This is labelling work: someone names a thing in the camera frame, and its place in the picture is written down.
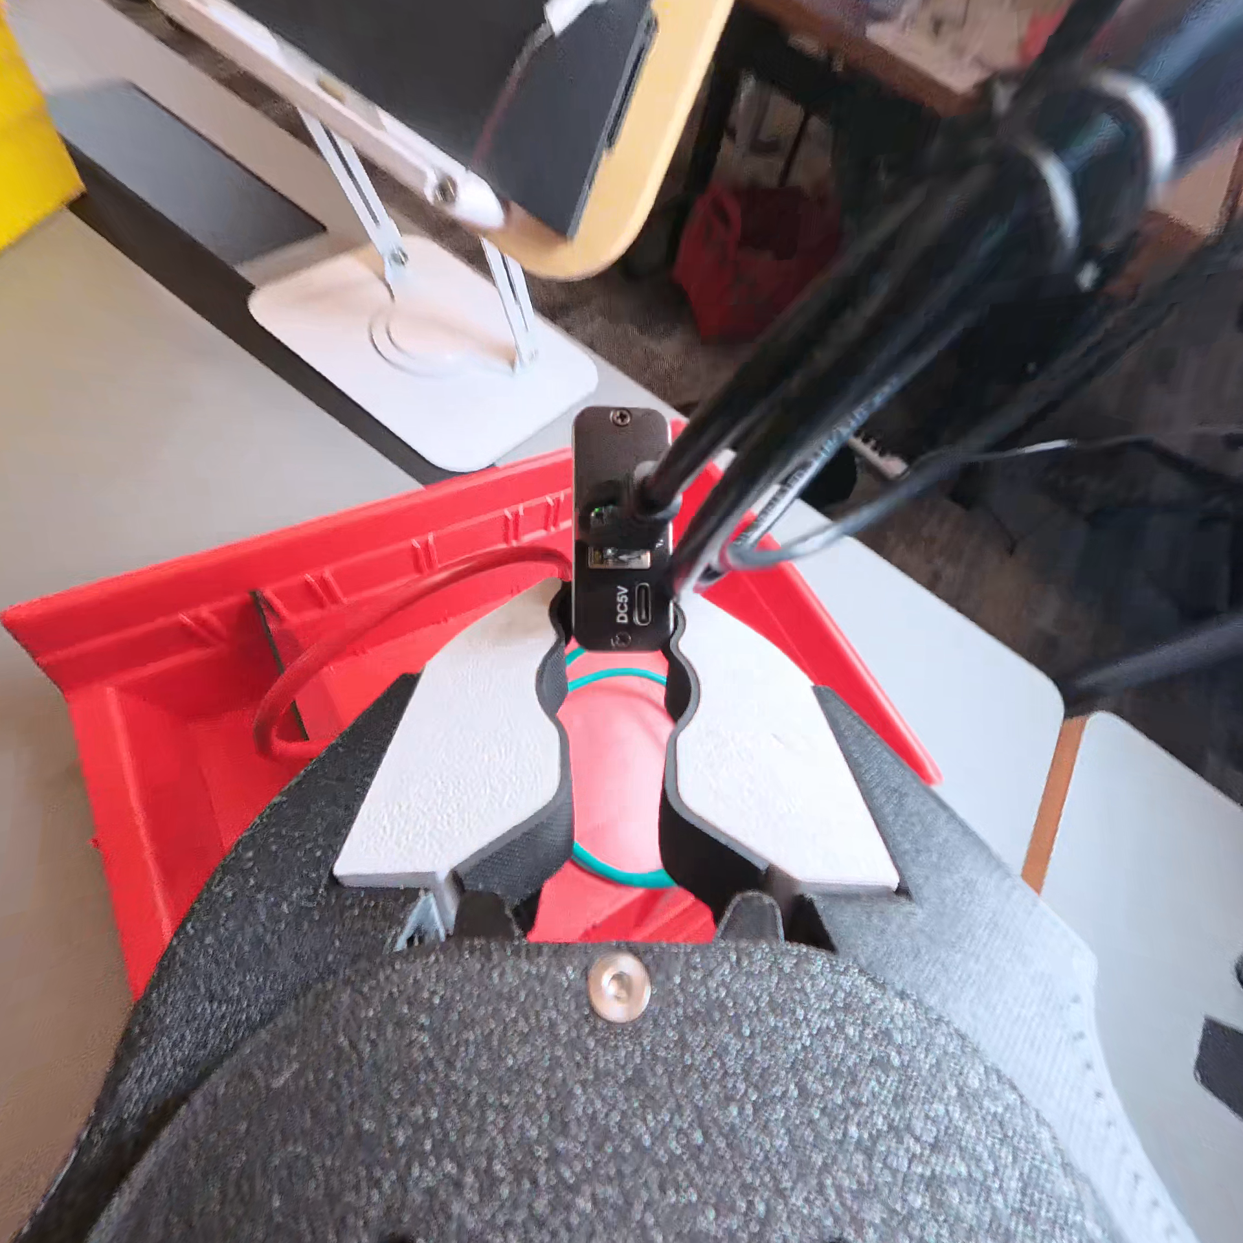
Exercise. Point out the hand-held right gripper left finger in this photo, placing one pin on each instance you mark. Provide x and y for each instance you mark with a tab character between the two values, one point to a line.
458	757

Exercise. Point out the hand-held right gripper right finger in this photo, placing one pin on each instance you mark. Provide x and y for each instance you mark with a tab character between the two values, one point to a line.
766	757

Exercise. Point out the white metal stand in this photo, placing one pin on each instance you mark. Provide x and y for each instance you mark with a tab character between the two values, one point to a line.
438	389

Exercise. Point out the yellow storage bin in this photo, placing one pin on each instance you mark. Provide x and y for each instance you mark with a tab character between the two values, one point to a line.
30	143

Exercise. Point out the red tote bag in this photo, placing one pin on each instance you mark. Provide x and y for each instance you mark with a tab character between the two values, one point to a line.
759	266

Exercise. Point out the red storage bin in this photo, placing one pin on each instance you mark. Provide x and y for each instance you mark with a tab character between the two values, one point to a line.
174	680

